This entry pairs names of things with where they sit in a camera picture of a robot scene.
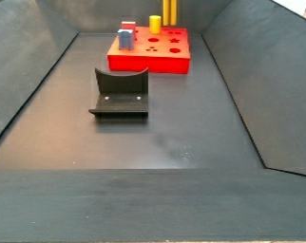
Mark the yellow square-circle object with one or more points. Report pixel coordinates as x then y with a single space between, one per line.
170 12

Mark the red shape-sorter fixture block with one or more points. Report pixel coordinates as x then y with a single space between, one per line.
162 52

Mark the red rectangular block peg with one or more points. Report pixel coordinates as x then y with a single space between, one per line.
130 25

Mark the blue notched block peg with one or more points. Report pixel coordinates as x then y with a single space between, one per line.
126 38

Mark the black curved regrasp stand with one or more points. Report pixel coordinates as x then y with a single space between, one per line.
123 93

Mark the yellow cylinder peg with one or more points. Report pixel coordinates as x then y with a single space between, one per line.
155 23

